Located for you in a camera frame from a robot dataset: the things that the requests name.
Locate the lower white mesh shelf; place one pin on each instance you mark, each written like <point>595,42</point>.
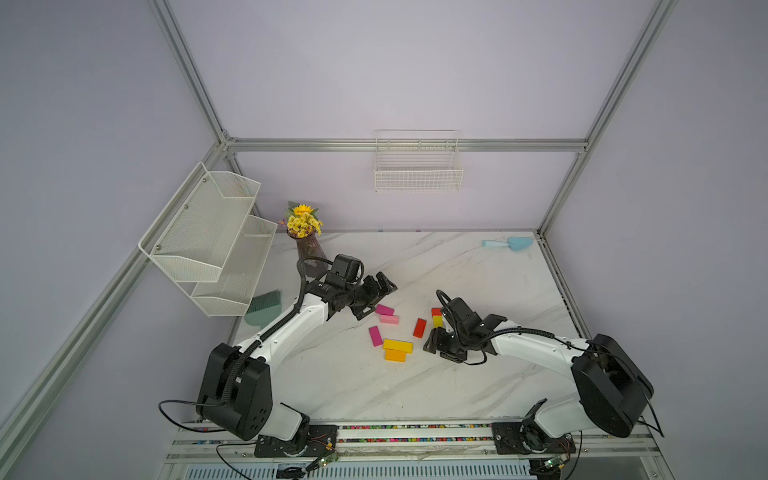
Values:
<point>231,295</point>

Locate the yellow flower bouquet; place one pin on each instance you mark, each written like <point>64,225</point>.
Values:
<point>301,221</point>

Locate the magenta block lower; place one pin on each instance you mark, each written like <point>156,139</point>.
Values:
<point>375,336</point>

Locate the white wire wall basket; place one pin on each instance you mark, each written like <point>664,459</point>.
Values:
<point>417,161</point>

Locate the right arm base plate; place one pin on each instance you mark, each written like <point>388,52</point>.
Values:
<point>522,439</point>

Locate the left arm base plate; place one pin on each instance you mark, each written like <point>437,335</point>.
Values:
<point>312,441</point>

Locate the orange block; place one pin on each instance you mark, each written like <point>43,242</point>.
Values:
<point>395,356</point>

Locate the teal scoop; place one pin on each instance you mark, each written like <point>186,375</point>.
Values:
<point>515,244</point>

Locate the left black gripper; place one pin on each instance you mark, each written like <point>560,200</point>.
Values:
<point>374,294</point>

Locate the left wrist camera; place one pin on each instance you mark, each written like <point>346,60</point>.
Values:
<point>344,271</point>

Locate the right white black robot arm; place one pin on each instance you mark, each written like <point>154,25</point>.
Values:
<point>611,393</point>

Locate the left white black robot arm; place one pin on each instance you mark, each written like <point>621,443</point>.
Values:
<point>236,393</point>

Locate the upper white mesh shelf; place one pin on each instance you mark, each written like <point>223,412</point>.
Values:
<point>193,237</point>

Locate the magenta block upper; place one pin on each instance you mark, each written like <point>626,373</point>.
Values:
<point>384,310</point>

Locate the dark glass vase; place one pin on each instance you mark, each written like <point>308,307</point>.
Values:
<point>311,255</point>

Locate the light pink block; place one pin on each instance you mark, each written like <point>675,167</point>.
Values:
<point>389,319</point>

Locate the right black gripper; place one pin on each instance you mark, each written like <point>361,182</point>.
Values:
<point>436,338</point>

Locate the yellow large block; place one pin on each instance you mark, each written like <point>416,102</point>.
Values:
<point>397,345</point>

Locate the white mesh shelf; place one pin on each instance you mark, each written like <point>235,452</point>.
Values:
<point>231,295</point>
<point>193,237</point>

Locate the aluminium front rail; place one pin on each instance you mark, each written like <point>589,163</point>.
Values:
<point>410,439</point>

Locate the magenta block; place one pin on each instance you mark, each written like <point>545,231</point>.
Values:
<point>384,310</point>
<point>375,336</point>

